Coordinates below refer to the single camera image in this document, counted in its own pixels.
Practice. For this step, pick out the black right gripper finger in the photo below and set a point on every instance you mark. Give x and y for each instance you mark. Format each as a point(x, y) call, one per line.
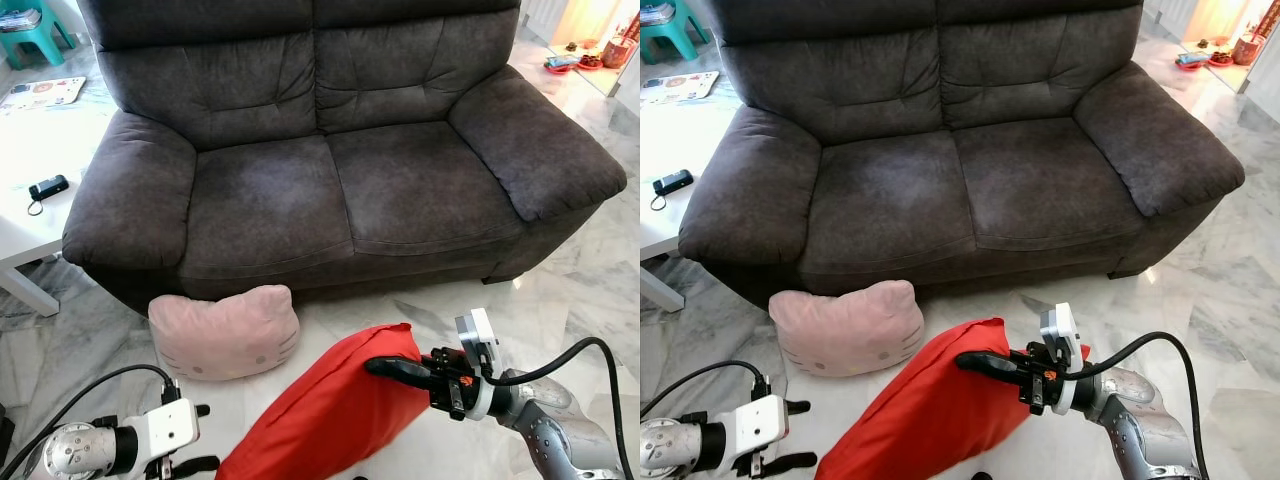
point(400, 371)
point(990, 365)

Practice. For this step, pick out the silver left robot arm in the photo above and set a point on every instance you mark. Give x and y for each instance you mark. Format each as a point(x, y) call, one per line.
point(675, 445)
point(80, 450)

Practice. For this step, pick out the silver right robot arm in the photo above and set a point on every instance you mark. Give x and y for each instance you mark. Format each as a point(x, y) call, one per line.
point(1145, 425)
point(560, 430)

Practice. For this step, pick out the pink cat face pillow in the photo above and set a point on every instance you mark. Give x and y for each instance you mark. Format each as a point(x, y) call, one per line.
point(845, 330)
point(225, 335)

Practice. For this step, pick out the dark grey two-seat sofa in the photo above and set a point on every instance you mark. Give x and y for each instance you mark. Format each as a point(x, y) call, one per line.
point(330, 190)
point(950, 190)

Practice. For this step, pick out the white low table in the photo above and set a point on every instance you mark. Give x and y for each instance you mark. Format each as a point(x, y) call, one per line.
point(655, 235)
point(20, 150)

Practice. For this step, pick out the red tray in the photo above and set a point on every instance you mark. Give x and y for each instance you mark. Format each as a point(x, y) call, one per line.
point(1192, 63)
point(562, 67)

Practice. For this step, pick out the white printed booklet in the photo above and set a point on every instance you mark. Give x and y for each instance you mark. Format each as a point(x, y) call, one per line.
point(40, 94)
point(678, 88)

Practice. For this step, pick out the small red bowl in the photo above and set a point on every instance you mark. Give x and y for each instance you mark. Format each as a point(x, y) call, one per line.
point(1220, 60)
point(591, 62)

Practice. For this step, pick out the red patterned container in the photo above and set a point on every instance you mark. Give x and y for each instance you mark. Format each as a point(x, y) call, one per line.
point(1248, 50)
point(620, 52)

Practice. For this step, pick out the teal plastic stool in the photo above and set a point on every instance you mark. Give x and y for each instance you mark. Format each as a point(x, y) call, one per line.
point(30, 42)
point(668, 38)

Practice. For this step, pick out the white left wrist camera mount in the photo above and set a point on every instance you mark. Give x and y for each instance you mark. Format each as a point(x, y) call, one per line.
point(752, 425)
point(165, 430)

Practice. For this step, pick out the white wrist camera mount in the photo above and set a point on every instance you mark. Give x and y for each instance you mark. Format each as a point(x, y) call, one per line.
point(752, 425)
point(165, 430)
point(1060, 330)
point(478, 335)

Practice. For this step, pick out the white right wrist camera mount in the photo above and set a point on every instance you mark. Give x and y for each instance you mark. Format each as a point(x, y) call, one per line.
point(478, 335)
point(1060, 330)

